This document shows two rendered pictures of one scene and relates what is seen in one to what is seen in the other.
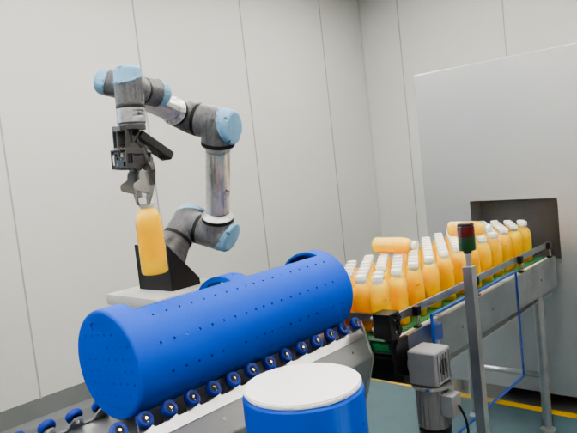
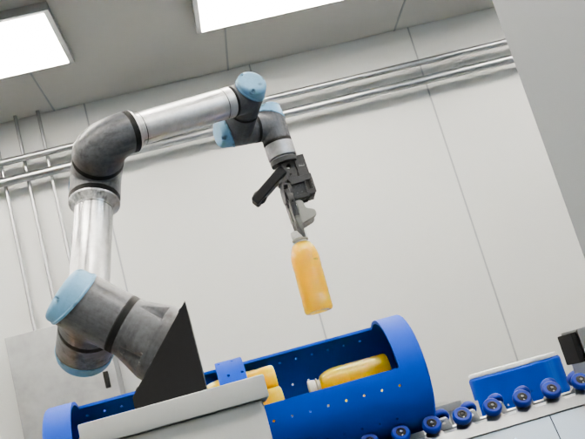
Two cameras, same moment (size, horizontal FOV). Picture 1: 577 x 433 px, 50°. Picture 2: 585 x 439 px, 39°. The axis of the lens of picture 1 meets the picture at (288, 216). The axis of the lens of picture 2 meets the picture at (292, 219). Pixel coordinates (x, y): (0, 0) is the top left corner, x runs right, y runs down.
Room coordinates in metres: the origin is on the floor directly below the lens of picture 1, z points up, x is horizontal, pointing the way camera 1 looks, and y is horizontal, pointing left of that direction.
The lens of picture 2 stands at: (3.26, 1.71, 1.08)
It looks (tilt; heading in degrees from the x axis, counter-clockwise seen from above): 12 degrees up; 220
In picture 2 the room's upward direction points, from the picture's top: 16 degrees counter-clockwise
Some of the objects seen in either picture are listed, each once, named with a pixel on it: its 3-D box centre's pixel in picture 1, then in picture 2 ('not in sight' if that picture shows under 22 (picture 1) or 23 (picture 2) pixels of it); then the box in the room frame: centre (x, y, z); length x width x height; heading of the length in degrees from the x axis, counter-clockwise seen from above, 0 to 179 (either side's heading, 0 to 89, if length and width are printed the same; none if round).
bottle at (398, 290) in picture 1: (398, 298); not in sight; (2.32, -0.38, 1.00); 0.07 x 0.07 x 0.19
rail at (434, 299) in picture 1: (488, 273); not in sight; (2.74, -0.86, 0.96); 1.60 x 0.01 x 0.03; 138
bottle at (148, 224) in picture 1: (150, 238); (309, 273); (1.68, 0.38, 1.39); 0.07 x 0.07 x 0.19
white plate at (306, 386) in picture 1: (302, 384); not in sight; (1.42, 0.01, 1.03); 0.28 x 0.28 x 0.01
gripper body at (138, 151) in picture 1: (131, 148); (292, 180); (1.66, 0.39, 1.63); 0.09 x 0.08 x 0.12; 138
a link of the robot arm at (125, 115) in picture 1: (131, 117); (280, 152); (1.67, 0.38, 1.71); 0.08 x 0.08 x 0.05
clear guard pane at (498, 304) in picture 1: (482, 349); not in sight; (2.51, -0.74, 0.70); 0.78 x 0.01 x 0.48; 138
